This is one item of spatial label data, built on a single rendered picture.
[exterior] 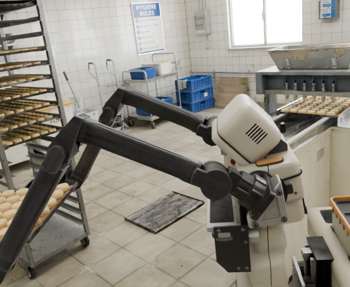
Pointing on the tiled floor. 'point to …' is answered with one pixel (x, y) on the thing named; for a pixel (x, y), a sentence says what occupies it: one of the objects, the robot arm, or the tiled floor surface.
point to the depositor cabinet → (345, 155)
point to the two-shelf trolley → (148, 91)
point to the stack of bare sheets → (164, 212)
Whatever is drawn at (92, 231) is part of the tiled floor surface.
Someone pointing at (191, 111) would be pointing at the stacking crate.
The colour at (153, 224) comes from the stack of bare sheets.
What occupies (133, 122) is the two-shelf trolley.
